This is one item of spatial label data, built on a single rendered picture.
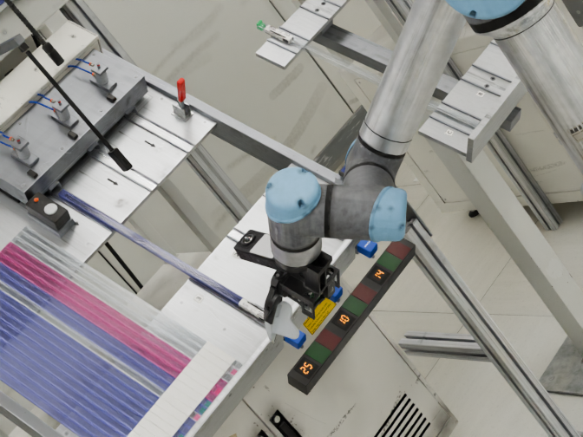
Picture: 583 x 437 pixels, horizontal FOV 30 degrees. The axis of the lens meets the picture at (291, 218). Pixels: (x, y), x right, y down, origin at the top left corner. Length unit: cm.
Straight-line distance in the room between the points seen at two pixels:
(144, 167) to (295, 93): 226
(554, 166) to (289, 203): 157
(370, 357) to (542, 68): 114
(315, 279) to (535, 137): 140
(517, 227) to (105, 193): 86
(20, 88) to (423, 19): 95
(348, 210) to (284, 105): 281
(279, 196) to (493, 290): 160
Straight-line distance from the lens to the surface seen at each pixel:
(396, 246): 196
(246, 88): 419
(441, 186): 328
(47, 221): 202
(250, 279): 192
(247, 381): 184
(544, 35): 135
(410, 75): 151
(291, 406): 226
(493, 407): 263
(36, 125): 213
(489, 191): 227
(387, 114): 154
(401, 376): 243
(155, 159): 210
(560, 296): 241
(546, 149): 291
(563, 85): 137
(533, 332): 276
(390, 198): 148
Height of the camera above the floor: 150
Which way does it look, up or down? 21 degrees down
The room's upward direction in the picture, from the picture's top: 39 degrees counter-clockwise
